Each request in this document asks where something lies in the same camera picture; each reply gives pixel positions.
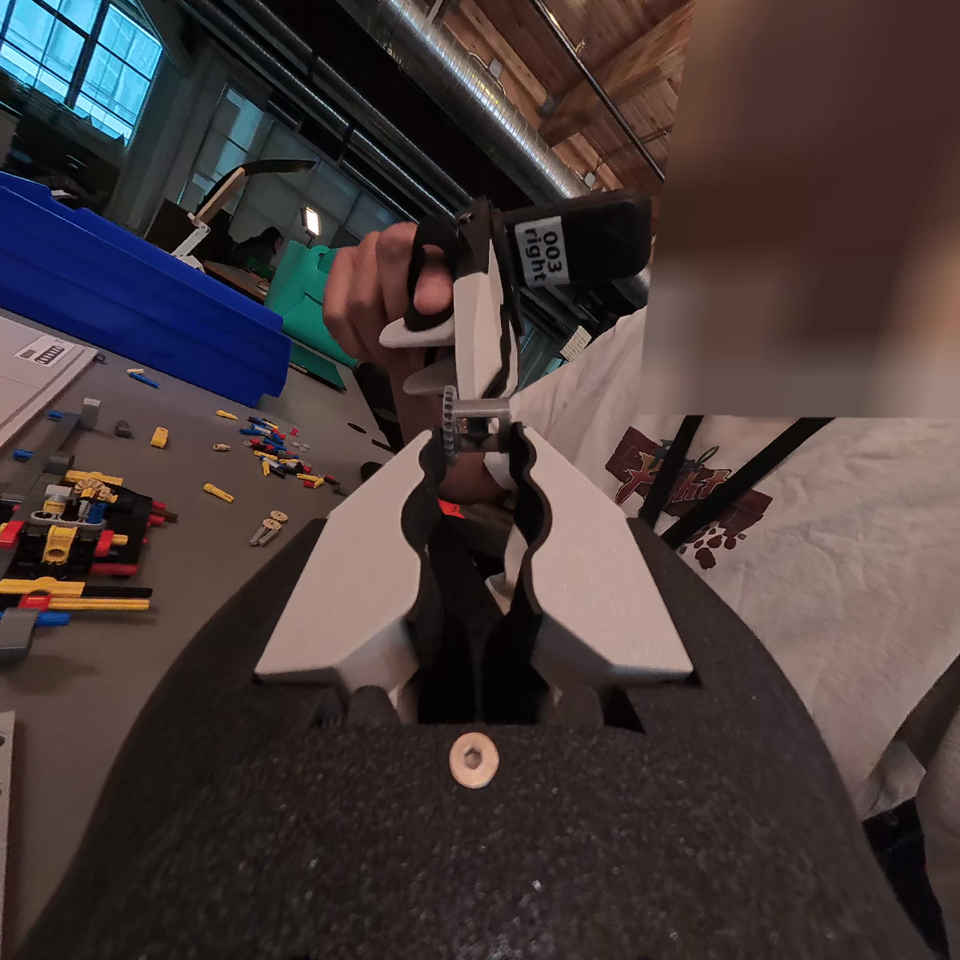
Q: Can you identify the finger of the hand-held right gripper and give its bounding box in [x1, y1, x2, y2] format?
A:
[491, 296, 525, 400]
[452, 238, 504, 402]

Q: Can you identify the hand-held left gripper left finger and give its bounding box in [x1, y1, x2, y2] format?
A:
[255, 431, 444, 723]

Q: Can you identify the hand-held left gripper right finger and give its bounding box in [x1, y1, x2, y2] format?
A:
[510, 422, 695, 695]

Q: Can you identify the grey lego differential gear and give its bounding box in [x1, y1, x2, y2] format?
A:
[438, 384, 515, 477]

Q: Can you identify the pile of lego pins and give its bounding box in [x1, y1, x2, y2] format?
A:
[240, 416, 339, 490]

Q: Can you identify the lego chassis assembly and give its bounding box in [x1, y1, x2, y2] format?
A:
[0, 397, 181, 665]

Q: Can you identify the long light grey lego beam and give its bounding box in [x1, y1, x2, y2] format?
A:
[0, 711, 16, 864]

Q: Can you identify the person's right hand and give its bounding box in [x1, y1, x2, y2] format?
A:
[322, 221, 459, 369]

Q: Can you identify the green plastic tote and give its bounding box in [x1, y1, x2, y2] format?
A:
[264, 243, 361, 391]

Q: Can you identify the white shirt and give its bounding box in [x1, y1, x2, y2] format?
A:
[483, 303, 960, 946]

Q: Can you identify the blue plastic bin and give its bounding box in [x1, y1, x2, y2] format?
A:
[0, 171, 294, 399]

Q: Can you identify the instruction booklet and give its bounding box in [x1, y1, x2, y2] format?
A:
[0, 315, 100, 451]

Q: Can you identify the black chest strap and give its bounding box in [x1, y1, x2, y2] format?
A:
[637, 416, 837, 552]

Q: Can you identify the silver air duct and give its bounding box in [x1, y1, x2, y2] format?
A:
[375, 0, 601, 200]

